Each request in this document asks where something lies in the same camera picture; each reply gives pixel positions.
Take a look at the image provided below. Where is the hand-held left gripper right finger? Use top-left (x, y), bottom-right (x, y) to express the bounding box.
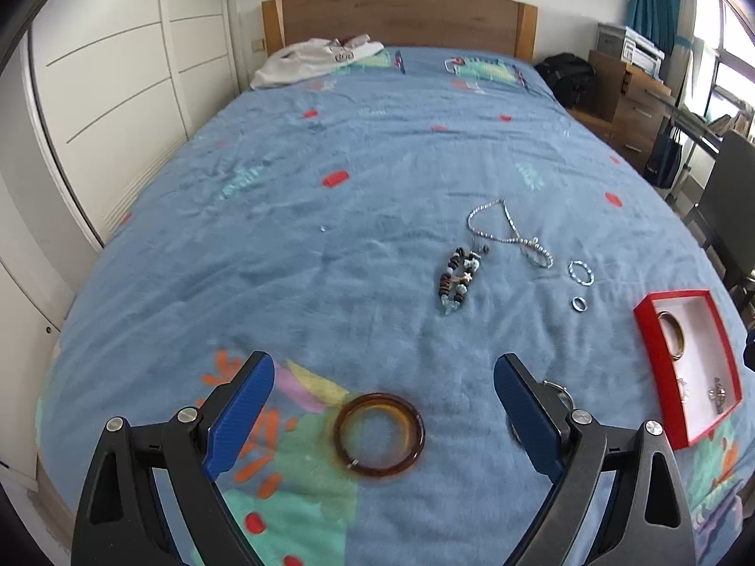
top-left (493, 352), bottom-right (697, 566)

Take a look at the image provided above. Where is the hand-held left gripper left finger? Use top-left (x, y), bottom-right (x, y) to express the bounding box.
top-left (71, 350), bottom-right (276, 566)

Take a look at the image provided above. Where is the silver wrist watch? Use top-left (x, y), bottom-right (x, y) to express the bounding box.
top-left (706, 376), bottom-right (731, 415)

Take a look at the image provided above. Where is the dark brown bangle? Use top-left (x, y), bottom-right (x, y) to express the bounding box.
top-left (657, 309), bottom-right (689, 362)

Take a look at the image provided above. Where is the red cardboard box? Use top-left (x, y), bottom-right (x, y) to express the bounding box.
top-left (634, 290), bottom-right (743, 450)

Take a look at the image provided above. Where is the amber bangle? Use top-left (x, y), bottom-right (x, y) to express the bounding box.
top-left (333, 392), bottom-right (427, 478)

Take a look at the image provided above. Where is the thin silver bangle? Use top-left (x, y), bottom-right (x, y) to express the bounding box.
top-left (507, 378), bottom-right (576, 443)

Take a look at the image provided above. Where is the dark grey chair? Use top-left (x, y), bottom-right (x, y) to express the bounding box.
top-left (684, 130), bottom-right (755, 296)

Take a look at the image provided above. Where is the blue paper bag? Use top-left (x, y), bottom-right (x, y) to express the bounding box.
top-left (643, 125), bottom-right (685, 188)

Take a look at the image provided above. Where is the glass desk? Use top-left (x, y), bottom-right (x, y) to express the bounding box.
top-left (643, 88), bottom-right (726, 148)

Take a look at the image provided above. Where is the wooden dresser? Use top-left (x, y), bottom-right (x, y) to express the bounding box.
top-left (587, 50), bottom-right (673, 172)

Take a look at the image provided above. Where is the window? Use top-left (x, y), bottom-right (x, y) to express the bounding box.
top-left (690, 0), bottom-right (755, 136)

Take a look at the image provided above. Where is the white printer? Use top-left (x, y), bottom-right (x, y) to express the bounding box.
top-left (596, 22), bottom-right (664, 77)

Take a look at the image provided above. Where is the black bag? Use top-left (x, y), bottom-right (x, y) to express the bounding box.
top-left (536, 53), bottom-right (596, 108)

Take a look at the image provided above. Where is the white cloth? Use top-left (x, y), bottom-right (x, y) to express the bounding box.
top-left (251, 37), bottom-right (386, 91)

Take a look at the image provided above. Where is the teal curtain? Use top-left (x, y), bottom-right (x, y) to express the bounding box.
top-left (626, 0), bottom-right (685, 80)

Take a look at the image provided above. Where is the white wardrobe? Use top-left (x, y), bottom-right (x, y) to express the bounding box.
top-left (0, 0), bottom-right (240, 484)

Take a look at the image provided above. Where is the wooden headboard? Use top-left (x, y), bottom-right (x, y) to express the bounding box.
top-left (261, 0), bottom-right (539, 66)

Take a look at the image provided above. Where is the beaded bracelet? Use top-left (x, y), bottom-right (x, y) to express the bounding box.
top-left (436, 241), bottom-right (493, 316)

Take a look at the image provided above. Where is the silver chain necklace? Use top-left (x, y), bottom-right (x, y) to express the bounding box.
top-left (468, 197), bottom-right (555, 269)

